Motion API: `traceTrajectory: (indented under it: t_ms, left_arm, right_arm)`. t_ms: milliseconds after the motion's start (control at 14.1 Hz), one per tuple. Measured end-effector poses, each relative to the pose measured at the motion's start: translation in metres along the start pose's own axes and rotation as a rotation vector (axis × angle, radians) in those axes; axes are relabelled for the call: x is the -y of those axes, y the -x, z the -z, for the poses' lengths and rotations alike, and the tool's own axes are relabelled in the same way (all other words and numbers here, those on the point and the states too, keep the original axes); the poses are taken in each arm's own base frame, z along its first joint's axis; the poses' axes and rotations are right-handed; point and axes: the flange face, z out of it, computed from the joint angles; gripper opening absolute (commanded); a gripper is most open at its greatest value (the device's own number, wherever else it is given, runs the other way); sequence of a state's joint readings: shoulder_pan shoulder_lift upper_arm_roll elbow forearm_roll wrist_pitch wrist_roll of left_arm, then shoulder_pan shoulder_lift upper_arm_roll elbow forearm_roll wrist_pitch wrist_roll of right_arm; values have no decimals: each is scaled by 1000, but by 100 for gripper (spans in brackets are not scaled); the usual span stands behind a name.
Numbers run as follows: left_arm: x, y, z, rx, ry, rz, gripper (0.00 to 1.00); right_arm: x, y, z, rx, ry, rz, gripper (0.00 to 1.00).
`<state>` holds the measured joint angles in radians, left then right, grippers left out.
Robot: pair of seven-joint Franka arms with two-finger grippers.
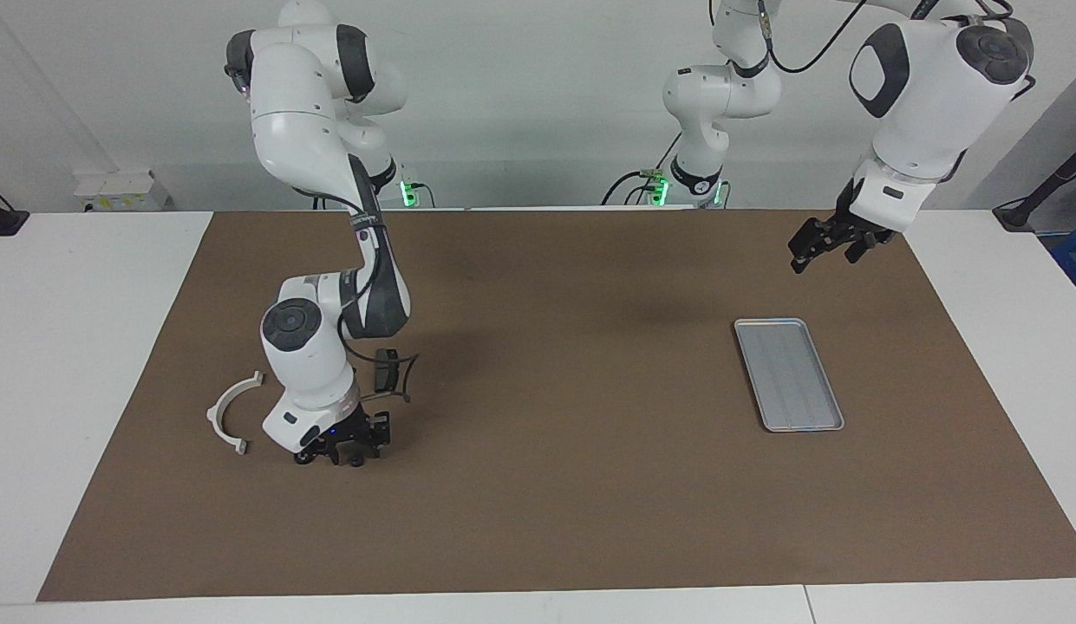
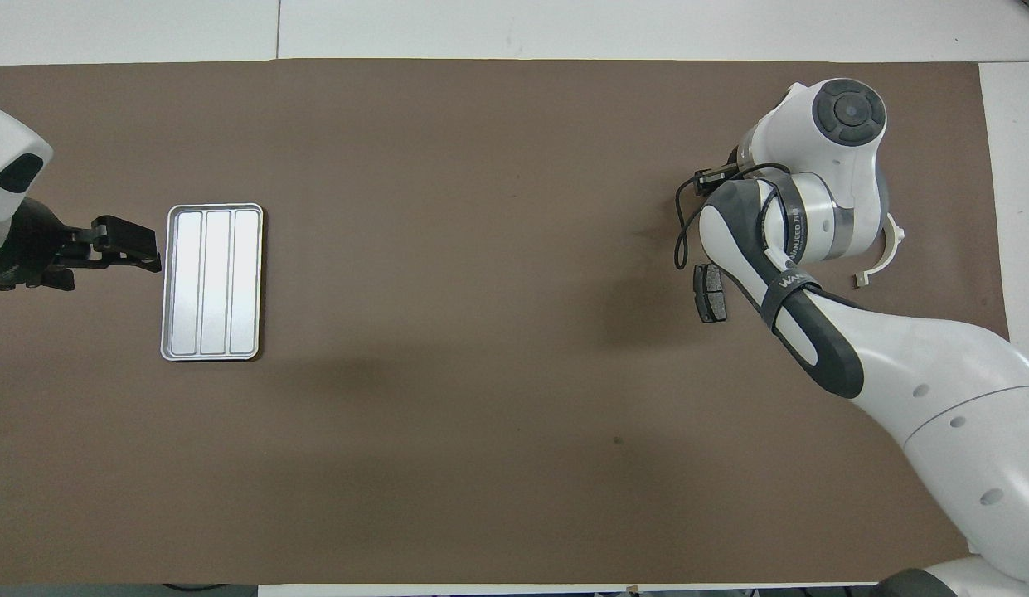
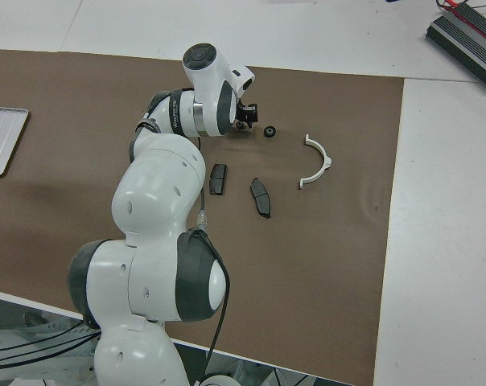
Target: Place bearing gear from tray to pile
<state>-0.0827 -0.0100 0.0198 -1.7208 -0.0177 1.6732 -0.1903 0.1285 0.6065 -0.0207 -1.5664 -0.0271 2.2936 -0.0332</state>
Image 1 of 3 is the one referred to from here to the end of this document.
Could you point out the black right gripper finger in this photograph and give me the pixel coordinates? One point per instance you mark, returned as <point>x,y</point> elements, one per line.
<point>361,449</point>
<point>328,455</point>

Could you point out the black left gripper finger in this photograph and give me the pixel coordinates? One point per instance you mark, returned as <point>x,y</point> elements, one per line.
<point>860,247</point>
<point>811,244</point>

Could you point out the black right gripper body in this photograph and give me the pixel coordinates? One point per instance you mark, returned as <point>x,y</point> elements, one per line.
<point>355,429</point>

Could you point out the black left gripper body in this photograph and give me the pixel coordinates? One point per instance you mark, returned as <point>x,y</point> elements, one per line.
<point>854,224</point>

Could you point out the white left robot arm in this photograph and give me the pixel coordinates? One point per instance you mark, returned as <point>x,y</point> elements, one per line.
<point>928,104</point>

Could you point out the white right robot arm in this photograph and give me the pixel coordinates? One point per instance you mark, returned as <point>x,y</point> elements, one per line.
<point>303,364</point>

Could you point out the silver metal tray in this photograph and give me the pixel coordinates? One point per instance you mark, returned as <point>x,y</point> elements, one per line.
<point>789,377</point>

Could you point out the rectangular grey brake pad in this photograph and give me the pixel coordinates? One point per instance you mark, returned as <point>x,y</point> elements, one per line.
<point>387,370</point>

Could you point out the brown table mat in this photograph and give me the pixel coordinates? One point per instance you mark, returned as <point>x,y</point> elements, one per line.
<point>590,520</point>

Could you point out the white semicircular bracket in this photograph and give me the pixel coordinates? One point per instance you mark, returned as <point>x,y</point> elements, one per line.
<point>215,416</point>

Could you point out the white wall box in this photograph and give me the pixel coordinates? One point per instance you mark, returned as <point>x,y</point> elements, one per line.
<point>121,191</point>

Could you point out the black clamp mount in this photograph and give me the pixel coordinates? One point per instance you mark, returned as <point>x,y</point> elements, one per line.
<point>2,221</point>

